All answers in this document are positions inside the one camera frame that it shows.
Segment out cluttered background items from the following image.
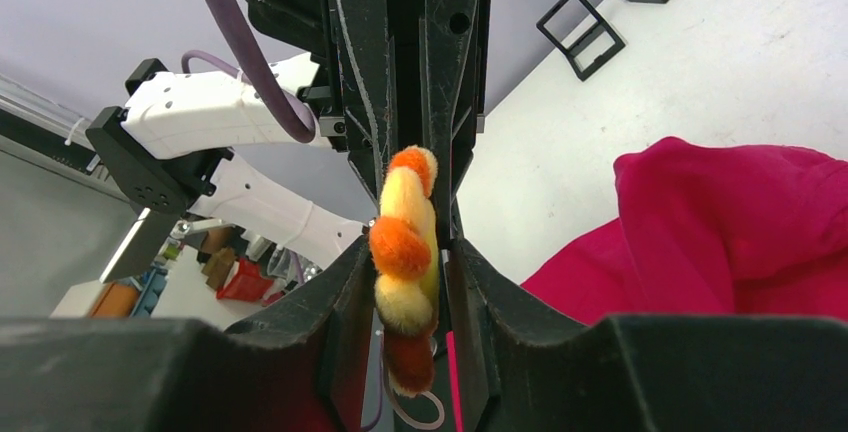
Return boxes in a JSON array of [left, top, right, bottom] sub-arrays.
[[51, 203, 357, 329]]

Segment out red t-shirt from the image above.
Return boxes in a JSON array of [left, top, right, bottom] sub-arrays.
[[516, 137, 847, 326]]

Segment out orange yellow pompom brooch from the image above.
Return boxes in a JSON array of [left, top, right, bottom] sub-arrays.
[[368, 145, 445, 431]]

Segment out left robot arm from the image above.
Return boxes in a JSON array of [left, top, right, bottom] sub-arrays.
[[86, 0, 490, 267]]

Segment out aluminium front rail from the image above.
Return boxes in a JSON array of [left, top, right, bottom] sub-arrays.
[[1, 76, 128, 203]]

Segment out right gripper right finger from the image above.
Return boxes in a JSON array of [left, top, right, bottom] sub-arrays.
[[447, 239, 847, 431]]

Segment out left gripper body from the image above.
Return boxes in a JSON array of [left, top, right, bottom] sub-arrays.
[[246, 0, 491, 151]]

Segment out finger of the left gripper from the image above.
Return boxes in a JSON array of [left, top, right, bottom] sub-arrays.
[[422, 0, 478, 247], [334, 0, 398, 197]]

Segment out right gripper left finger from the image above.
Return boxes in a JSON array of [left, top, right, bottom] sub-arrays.
[[1, 237, 374, 431]]

